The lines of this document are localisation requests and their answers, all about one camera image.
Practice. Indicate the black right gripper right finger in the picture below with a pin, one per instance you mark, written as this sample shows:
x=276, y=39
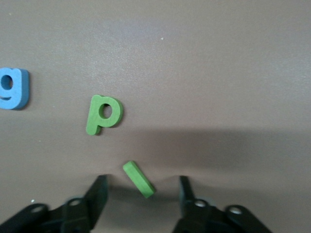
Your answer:
x=187, y=196

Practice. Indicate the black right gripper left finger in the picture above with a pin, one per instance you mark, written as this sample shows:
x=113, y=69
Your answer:
x=97, y=194

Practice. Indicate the green letter l bar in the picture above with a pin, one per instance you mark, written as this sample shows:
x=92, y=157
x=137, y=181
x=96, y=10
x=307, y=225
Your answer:
x=139, y=179

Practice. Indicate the green letter p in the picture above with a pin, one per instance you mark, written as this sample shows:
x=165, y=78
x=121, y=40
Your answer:
x=93, y=119

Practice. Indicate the blue letter g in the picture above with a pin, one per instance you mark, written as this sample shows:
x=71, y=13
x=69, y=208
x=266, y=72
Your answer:
x=18, y=87

